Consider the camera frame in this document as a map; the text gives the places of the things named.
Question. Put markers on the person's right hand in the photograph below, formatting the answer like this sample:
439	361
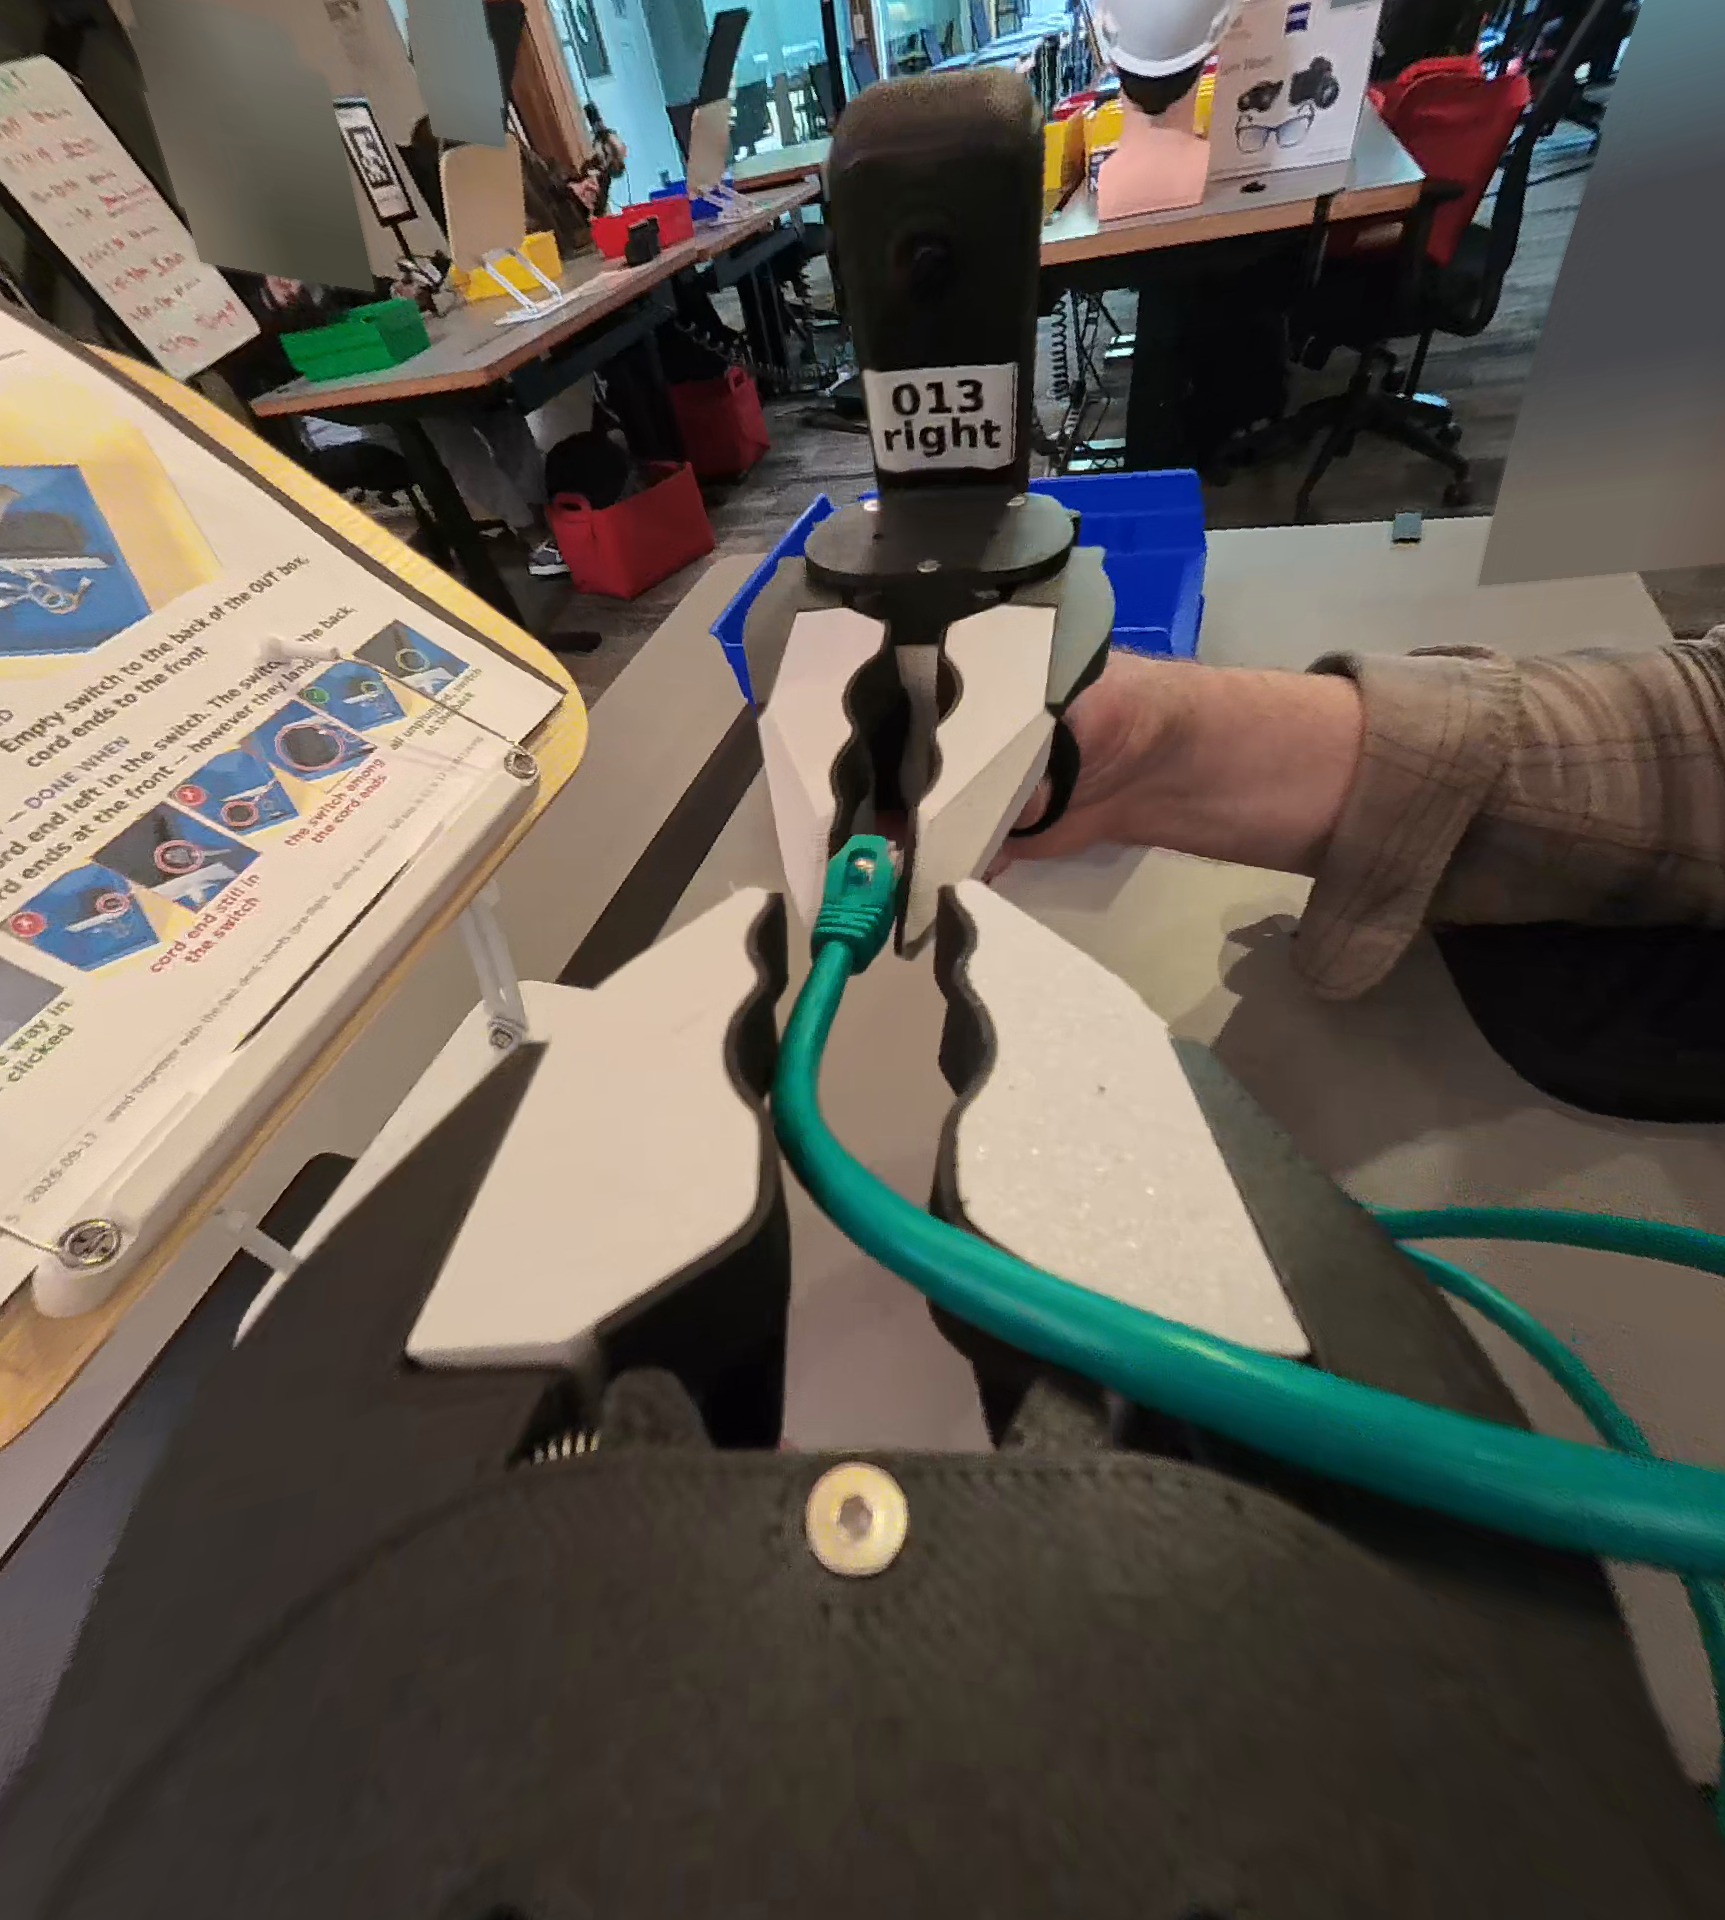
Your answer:
1203	762

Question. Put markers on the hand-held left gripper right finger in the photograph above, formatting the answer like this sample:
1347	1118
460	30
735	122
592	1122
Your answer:
1101	1137

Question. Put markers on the cardboard stand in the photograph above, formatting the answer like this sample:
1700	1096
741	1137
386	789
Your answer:
478	196

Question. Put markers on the blue plastic bin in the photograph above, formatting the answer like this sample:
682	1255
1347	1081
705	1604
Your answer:
1146	540

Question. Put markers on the printed instruction sheet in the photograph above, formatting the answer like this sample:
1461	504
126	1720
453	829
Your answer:
126	671

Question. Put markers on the small red fabric bag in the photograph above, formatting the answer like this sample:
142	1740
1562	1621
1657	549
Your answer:
716	421

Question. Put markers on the white clip bar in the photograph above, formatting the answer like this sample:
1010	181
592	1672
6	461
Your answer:
275	1081

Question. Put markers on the large red fabric bag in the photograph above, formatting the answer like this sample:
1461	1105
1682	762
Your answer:
634	531

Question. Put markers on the mannequin head with helmet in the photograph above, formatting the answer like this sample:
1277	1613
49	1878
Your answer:
1160	131

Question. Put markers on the red office chair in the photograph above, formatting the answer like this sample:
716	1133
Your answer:
1449	168

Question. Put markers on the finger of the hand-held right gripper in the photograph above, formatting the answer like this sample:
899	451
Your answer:
804	715
994	715

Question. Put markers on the small red bin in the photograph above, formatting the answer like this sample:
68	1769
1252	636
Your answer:
644	221

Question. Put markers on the small yellow bin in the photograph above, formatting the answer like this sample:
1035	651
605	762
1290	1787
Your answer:
507	268

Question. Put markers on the black and white tag sign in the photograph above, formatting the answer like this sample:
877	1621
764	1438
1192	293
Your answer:
370	156

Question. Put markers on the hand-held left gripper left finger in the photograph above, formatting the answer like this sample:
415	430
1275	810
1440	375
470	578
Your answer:
612	1137

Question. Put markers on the green plastic bin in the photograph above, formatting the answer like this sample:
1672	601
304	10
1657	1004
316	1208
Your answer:
356	335

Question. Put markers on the handwritten whiteboard sheet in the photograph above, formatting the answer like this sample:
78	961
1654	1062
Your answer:
99	213

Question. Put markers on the wooden board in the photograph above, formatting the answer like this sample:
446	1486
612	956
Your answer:
27	1408

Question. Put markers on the background desk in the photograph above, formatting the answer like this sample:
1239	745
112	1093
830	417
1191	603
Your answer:
1222	221
562	321

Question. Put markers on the white product box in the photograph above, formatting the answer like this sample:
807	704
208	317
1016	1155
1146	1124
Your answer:
1294	87

